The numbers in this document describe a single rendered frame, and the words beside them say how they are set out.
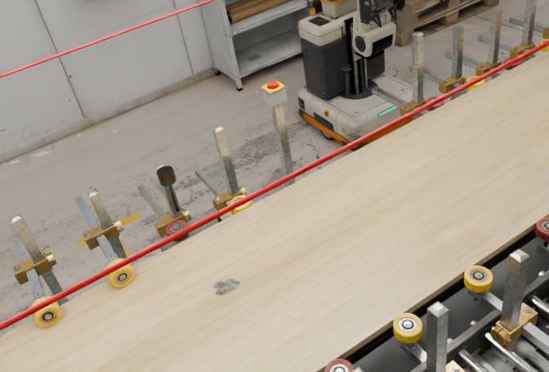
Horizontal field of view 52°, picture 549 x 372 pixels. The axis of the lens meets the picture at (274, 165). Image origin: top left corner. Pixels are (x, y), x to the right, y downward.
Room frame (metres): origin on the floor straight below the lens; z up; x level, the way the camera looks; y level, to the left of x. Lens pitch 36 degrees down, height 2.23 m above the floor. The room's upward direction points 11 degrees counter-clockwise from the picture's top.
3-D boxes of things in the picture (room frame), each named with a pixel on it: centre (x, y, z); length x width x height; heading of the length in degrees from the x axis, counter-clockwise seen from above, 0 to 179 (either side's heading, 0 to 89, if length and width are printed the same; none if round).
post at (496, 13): (2.44, -1.17, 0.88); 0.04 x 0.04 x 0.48; 26
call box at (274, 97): (1.90, -0.05, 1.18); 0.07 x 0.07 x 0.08; 26
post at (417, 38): (2.23, -0.72, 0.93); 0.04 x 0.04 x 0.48; 26
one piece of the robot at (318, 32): (3.48, -0.63, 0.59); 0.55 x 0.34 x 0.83; 116
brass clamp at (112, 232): (1.56, 0.65, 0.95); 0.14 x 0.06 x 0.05; 116
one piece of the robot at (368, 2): (3.14, -0.79, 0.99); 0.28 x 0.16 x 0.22; 116
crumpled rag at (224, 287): (1.24, 0.22, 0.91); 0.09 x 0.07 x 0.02; 92
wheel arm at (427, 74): (2.36, -0.89, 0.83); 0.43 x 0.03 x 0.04; 26
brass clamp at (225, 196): (1.78, 0.20, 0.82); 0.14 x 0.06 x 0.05; 116
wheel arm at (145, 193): (1.74, 0.48, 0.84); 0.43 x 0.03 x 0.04; 26
